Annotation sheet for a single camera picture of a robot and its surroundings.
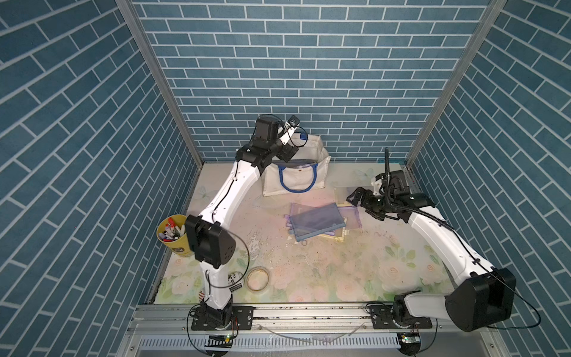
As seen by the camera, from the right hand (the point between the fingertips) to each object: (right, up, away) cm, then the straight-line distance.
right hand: (357, 203), depth 82 cm
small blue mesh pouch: (-14, -9, +14) cm, 22 cm away
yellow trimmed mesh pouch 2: (-4, -14, +12) cm, 19 cm away
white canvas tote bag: (-19, +13, +9) cm, 24 cm away
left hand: (-25, +25, 0) cm, 35 cm away
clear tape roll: (-37, -28, 0) cm, 47 cm away
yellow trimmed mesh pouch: (-2, +1, +23) cm, 23 cm away
